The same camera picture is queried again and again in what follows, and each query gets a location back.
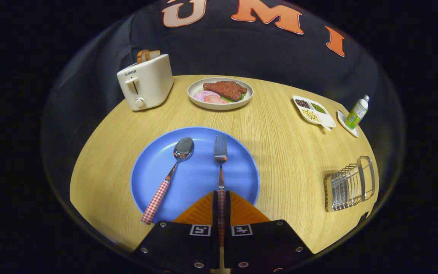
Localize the green lettuce leaf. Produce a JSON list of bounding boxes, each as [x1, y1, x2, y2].
[[221, 93, 246, 103]]

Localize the brown meat steak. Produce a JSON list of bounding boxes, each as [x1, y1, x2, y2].
[[203, 80, 248, 102]]

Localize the black backdrop cloth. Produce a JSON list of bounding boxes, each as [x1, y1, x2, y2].
[[42, 0, 406, 153]]

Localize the beige food plate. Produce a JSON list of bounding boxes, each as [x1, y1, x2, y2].
[[187, 77, 254, 111]]

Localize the white toaster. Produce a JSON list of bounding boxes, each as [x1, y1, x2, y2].
[[116, 54, 175, 112]]

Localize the fork with checkered handle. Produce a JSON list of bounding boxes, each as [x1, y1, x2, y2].
[[214, 134, 228, 246]]

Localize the blue round plate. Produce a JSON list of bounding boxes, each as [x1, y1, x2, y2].
[[130, 126, 260, 223]]

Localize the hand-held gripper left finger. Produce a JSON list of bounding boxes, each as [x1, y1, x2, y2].
[[132, 190, 220, 272]]

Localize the silver bottle with green label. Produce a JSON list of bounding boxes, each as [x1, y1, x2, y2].
[[344, 94, 370, 130]]

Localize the pink ham slices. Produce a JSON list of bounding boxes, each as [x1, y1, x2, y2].
[[193, 90, 229, 105]]

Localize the small white tray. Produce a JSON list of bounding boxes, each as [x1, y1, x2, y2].
[[336, 110, 360, 137]]

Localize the white divided dish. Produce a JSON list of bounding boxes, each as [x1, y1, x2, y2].
[[292, 95, 336, 132]]

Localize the spoon with checkered handle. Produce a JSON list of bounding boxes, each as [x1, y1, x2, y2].
[[141, 137, 195, 225]]

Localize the pile of yellow soybeans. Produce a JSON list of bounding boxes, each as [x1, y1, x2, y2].
[[302, 109, 320, 123]]

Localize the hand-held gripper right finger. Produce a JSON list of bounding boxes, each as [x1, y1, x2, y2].
[[225, 190, 314, 272]]

